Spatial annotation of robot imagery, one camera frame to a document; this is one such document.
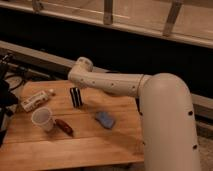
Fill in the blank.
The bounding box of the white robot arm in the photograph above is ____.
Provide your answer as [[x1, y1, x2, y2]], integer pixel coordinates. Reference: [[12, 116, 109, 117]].
[[68, 57, 201, 171]]

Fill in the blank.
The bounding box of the blue sponge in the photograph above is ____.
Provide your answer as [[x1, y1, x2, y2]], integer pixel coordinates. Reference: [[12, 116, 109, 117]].
[[95, 111, 115, 129]]

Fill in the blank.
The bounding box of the red brown pocket knife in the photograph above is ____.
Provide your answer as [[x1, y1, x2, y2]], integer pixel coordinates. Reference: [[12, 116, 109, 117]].
[[55, 119, 73, 136]]

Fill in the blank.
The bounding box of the white plastic cup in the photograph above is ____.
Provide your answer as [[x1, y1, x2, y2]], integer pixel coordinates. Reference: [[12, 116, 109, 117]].
[[31, 107, 54, 132]]

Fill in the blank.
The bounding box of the black equipment with cables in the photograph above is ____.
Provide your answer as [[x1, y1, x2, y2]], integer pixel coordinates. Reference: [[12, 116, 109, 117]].
[[0, 54, 18, 147]]

